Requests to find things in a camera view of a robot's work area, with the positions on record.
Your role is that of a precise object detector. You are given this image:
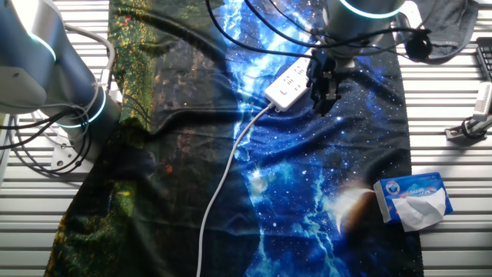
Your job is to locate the white ribbed device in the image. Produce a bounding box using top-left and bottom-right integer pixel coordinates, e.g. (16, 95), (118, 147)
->
(472, 82), (492, 123)

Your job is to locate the white power strip cable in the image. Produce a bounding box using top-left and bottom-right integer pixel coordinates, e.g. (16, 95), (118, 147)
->
(195, 102), (276, 277)

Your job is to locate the galaxy and forest print cloth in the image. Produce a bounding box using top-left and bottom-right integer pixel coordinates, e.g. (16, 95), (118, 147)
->
(44, 0), (426, 277)

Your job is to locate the grey towel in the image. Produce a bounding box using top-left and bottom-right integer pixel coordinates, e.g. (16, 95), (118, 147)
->
(394, 0), (480, 65)

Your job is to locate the grey arm hose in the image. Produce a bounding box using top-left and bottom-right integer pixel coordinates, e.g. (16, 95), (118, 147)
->
(63, 22), (117, 92)

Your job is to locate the black metal clamp stand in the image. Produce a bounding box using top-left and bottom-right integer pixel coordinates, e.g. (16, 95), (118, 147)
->
(444, 113), (492, 142)

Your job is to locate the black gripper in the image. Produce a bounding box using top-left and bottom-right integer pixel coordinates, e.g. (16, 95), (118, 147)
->
(306, 48), (346, 117)

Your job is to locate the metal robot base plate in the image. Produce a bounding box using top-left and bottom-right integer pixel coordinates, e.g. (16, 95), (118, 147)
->
(49, 141), (97, 175)

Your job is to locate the black base cable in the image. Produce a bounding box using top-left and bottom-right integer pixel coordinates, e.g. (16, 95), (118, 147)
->
(0, 109), (72, 152)
(10, 130), (95, 175)

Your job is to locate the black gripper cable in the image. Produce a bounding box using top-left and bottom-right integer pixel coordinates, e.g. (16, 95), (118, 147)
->
(244, 0), (431, 50)
(204, 0), (318, 61)

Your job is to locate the blue tissue pack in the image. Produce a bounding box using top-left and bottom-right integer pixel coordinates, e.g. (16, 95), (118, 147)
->
(373, 171), (454, 225)

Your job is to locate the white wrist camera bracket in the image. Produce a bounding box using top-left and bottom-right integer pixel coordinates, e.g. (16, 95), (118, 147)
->
(398, 0), (421, 25)

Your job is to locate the black keyboard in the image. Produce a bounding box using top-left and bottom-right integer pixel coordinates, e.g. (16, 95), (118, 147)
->
(475, 36), (492, 82)

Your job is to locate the white tissue sheet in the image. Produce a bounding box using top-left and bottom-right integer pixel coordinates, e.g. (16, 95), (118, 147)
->
(391, 187), (448, 233)

